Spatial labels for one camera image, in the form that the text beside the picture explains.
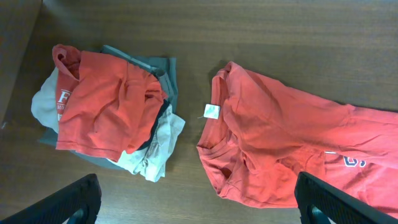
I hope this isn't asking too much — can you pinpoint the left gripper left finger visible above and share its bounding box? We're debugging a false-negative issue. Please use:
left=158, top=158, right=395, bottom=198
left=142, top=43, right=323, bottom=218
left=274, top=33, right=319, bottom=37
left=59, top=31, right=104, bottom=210
left=1, top=174, right=101, bottom=224

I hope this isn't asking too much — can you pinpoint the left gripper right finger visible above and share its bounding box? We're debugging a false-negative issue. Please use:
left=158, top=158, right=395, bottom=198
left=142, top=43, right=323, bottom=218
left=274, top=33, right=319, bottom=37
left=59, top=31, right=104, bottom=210
left=294, top=172, right=397, bottom=224

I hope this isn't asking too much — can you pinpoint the orange soccer t-shirt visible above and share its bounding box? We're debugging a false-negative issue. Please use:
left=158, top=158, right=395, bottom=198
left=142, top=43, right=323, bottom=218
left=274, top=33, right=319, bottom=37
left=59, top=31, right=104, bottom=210
left=197, top=62, right=397, bottom=217

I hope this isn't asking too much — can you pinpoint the beige folded shirt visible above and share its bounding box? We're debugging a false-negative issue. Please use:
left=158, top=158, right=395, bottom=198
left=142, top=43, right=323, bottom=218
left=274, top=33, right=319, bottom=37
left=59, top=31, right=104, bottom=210
left=31, top=69, right=185, bottom=182

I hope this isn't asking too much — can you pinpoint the red folded shirt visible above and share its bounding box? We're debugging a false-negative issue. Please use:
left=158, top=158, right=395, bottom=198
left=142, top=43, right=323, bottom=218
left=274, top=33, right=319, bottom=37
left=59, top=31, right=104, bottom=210
left=52, top=44, right=169, bottom=162

